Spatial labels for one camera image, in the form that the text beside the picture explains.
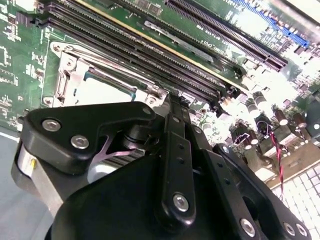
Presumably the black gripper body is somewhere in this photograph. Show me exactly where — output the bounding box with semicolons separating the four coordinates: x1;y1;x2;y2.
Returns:
43;153;238;240

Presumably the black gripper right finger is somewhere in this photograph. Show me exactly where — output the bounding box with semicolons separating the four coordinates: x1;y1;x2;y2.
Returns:
181;98;313;240

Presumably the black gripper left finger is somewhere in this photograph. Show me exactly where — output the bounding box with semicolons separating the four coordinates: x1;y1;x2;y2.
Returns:
19;92;198;228

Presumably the silver CPU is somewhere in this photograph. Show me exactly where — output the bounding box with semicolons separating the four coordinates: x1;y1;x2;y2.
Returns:
79;68;141;104

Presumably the metal wire locking lever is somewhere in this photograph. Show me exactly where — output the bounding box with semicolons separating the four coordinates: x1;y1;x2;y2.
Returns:
59;46;171;95

